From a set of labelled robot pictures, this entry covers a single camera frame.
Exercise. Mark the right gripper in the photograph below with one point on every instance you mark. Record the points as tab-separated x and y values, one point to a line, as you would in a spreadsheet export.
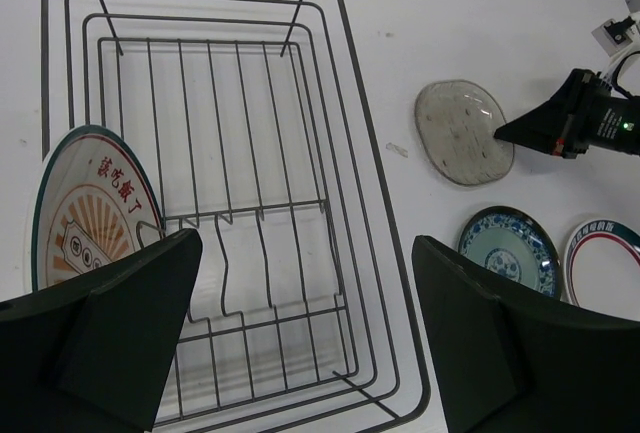
580	114

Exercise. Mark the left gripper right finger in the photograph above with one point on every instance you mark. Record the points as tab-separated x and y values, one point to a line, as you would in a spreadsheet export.
510	359

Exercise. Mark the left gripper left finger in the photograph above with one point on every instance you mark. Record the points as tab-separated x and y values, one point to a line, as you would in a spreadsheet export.
94	352

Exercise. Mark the clear glass plate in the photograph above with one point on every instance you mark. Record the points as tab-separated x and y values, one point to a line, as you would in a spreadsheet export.
456	121

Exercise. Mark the orange sunburst plate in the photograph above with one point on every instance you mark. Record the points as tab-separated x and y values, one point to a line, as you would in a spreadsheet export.
94	205

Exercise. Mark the blue floral plate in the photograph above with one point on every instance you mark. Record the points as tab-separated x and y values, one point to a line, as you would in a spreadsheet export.
513	245

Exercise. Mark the white plate teal red rim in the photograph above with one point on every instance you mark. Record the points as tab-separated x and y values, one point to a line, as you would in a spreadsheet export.
601	268

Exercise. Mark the grey wire dish rack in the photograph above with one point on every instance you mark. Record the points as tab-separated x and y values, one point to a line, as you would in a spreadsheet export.
252	123

